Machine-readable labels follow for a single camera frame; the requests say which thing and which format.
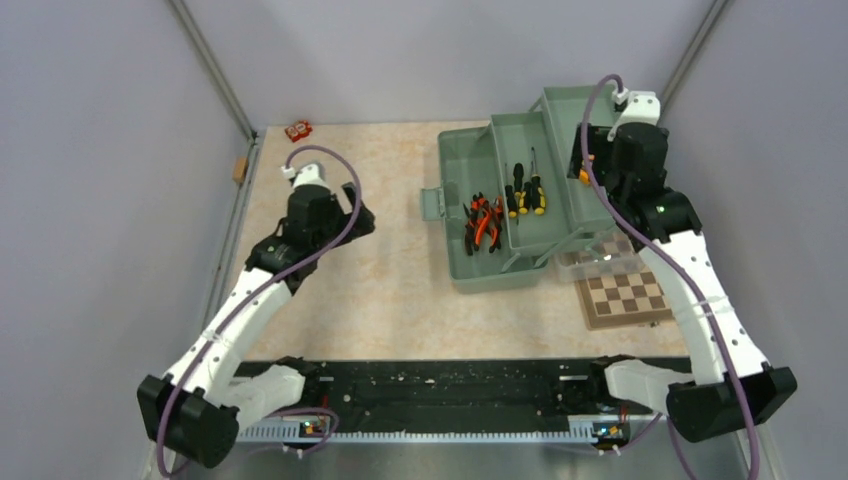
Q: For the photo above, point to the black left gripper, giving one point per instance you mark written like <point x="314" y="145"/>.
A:
<point x="364" y="225"/>

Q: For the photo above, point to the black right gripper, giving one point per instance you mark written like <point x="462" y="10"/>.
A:
<point x="598" y="145"/>

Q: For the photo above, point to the orange tape measure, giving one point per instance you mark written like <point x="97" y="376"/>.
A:
<point x="584" y="176"/>

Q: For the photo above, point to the black yellow screwdriver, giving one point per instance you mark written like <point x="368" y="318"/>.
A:
<point x="510" y="197"/>
<point x="521" y="189"/>
<point x="536" y="192"/>

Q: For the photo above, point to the translucent green plastic toolbox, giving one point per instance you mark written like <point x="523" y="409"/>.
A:
<point x="471" y="161"/>

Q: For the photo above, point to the orange black cutting pliers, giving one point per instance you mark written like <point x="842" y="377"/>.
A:
<point x="494" y="216"/>

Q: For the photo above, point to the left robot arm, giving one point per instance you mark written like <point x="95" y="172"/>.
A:
<point x="196" y="409"/>

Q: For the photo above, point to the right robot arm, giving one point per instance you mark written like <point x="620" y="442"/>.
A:
<point x="731" y="383"/>

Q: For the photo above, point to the red owl toy block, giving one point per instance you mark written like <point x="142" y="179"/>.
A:
<point x="299" y="130"/>

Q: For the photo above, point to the wooden chessboard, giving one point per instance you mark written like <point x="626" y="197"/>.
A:
<point x="615" y="287"/>

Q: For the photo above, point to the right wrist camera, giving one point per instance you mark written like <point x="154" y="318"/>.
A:
<point x="634" y="107"/>

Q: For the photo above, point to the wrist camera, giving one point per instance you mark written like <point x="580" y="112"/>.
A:
<point x="311" y="175"/>
<point x="634" y="107"/>

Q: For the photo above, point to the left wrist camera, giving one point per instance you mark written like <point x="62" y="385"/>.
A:
<point x="311" y="175"/>

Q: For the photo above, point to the wooden block left rail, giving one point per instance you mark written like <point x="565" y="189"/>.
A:
<point x="240" y="170"/>

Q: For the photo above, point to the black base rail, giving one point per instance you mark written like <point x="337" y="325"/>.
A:
<point x="548" y="400"/>

